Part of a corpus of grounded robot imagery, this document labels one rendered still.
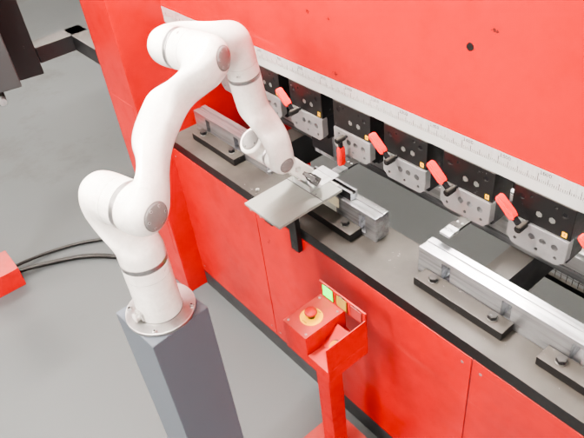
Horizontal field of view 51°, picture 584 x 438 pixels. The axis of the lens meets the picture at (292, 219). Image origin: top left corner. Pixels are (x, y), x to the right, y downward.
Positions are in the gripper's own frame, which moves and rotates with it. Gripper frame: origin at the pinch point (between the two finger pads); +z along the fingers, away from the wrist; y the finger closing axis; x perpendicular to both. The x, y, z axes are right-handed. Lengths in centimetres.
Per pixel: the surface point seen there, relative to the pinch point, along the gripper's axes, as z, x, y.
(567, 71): -45, -41, -78
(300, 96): -19.5, -19.2, 3.4
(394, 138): -20.5, -19.9, -35.4
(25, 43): -40, 13, 137
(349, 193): 5.0, -2.1, -13.7
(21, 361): 14, 142, 104
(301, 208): -5.2, 9.8, -8.0
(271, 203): -8.4, 13.7, 0.7
